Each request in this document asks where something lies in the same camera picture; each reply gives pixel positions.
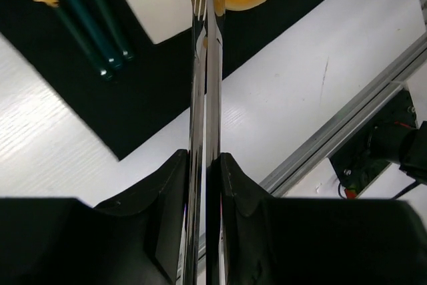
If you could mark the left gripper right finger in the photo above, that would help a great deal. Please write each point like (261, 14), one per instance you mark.
(271, 240)

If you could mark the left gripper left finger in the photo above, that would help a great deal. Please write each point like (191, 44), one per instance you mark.
(133, 237)

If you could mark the metal tongs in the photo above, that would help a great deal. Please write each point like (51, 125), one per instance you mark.
(204, 194)

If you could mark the black placemat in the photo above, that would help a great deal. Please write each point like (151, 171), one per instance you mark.
(154, 88)

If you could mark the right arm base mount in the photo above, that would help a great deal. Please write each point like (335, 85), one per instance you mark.
(383, 140)

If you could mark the gold spoon green handle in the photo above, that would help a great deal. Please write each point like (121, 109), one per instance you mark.
(96, 34)

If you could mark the aluminium rail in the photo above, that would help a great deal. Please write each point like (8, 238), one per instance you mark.
(348, 120)

